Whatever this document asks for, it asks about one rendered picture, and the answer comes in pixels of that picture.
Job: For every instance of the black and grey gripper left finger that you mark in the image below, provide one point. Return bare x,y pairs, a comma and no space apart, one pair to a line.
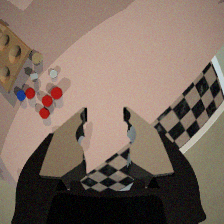
57,161

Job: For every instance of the tan tray with round pockets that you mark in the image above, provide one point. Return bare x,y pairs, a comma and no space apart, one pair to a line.
13,54

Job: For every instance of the red disc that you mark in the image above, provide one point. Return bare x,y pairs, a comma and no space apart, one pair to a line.
30,93
44,113
47,100
56,93

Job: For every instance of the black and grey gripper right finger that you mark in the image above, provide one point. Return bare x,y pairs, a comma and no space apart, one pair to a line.
155,159

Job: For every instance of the tan disc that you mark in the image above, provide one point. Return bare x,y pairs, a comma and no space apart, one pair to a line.
37,58

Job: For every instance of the blue disc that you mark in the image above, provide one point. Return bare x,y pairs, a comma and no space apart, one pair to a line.
21,95

